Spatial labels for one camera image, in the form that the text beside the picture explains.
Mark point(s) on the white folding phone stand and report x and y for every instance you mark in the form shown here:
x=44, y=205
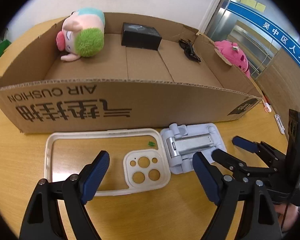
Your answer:
x=181, y=142

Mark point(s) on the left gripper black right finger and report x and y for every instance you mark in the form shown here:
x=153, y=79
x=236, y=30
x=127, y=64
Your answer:
x=258, y=219

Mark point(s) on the person right hand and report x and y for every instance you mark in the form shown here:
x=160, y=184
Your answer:
x=287, y=215

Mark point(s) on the pink green teal plush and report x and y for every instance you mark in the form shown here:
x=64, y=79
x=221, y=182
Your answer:
x=82, y=34

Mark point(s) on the black product box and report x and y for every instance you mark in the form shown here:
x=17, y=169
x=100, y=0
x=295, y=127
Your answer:
x=140, y=36

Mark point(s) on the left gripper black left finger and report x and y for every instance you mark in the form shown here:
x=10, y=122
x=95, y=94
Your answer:
x=42, y=219

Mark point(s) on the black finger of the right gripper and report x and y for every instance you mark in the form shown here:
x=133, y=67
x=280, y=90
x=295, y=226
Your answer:
x=262, y=149
x=235, y=165

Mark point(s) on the red white small packet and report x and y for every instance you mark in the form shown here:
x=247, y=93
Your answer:
x=266, y=106

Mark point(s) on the cream clear phone case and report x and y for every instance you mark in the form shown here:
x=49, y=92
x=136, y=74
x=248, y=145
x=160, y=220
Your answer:
x=136, y=160

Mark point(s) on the pink plush toy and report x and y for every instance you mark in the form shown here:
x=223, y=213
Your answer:
x=234, y=54

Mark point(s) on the brown cardboard box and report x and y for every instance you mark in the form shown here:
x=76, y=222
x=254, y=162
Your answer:
x=185, y=81

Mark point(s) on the white label strip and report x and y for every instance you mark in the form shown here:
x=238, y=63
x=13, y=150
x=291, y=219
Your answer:
x=279, y=123

